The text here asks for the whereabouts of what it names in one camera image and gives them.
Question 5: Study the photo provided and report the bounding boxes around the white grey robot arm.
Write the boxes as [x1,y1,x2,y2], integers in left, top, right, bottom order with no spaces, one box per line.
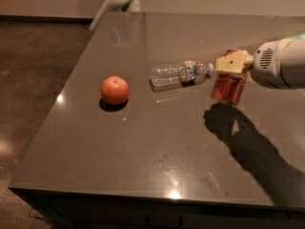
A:
[214,38,305,90]

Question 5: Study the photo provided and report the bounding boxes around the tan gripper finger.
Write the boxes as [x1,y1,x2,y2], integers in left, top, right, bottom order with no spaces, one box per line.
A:
[214,51,248,73]

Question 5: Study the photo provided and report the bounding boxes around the red coke can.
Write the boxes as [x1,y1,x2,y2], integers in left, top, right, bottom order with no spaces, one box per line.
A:
[211,51,247,105]

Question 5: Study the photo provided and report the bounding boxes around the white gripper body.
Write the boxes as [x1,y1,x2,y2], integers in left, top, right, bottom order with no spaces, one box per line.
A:
[250,39,294,89]

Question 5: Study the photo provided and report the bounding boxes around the white robot part background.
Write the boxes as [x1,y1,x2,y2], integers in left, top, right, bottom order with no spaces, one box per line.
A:
[90,0,141,32]

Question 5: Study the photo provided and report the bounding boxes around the clear plastic water bottle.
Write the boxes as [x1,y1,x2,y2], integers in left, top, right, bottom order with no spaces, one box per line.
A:
[151,60,214,89]

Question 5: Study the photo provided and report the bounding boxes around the red apple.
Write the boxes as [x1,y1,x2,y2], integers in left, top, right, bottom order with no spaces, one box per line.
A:
[100,76,130,105]

